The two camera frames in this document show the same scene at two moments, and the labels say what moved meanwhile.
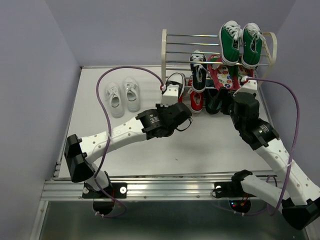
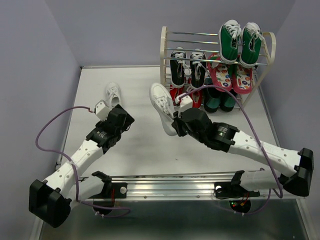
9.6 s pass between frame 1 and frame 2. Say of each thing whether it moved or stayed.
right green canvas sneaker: stayed
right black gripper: moved
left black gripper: moved
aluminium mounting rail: stayed
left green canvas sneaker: stayed
